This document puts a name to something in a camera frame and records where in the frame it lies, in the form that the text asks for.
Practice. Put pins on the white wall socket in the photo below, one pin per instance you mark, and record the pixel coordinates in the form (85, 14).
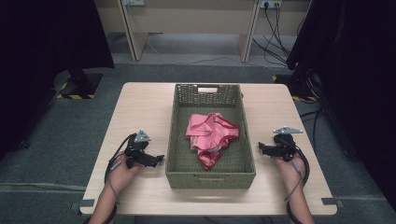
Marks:
(271, 3)

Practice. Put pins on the black stand base striped tape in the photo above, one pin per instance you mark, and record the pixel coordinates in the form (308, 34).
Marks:
(81, 87)
(299, 90)

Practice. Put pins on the person's right hand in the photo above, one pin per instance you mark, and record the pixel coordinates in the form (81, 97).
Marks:
(291, 174)

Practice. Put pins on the pink garment with red trim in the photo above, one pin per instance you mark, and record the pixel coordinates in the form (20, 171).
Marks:
(208, 132)

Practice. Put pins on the black curtain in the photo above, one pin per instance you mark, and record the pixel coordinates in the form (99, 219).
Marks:
(358, 77)
(46, 62)

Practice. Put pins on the white power strip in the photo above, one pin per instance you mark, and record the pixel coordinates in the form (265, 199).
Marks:
(134, 2)

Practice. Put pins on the green woven basket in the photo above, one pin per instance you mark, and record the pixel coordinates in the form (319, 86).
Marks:
(210, 177)

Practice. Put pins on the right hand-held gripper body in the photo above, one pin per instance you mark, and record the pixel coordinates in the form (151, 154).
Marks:
(284, 146)

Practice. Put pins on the person's left hand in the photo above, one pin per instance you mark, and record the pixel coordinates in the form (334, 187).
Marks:
(120, 175)

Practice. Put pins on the dark grey table bracket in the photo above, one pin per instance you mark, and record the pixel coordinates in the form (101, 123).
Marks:
(331, 201)
(87, 202)

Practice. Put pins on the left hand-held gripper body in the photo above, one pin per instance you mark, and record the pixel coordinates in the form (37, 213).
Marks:
(136, 149)

